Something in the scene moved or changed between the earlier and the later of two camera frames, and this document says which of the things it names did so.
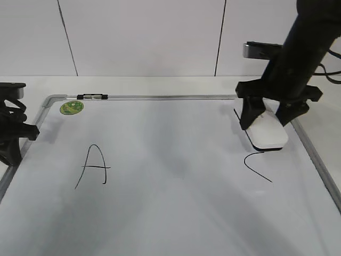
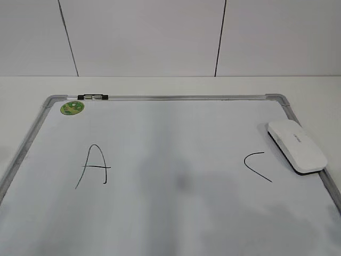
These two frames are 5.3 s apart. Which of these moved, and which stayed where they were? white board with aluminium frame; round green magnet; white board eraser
Moved: white board eraser
Stayed: round green magnet; white board with aluminium frame
